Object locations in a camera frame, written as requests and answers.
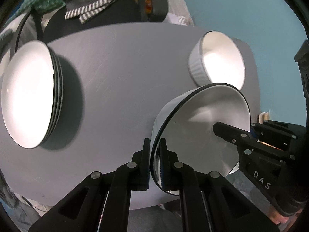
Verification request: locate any white ribbed bowl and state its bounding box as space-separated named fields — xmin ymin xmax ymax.
xmin=188 ymin=31 xmax=246 ymax=90
xmin=150 ymin=83 xmax=251 ymax=188

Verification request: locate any large white plate back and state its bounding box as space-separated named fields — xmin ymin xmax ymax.
xmin=1 ymin=40 xmax=64 ymax=149

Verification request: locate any right human hand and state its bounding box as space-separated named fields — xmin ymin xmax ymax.
xmin=267 ymin=205 xmax=302 ymax=226

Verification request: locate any white cloth on floor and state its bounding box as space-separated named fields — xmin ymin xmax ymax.
xmin=164 ymin=13 xmax=194 ymax=26

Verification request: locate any black office chair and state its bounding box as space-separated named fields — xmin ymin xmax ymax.
xmin=11 ymin=0 xmax=168 ymax=51

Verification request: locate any striped grey white garment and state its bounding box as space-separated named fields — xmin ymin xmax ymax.
xmin=65 ymin=0 xmax=117 ymax=24

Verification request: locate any green checkered blanket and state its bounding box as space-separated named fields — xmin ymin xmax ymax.
xmin=4 ymin=0 xmax=65 ymax=26

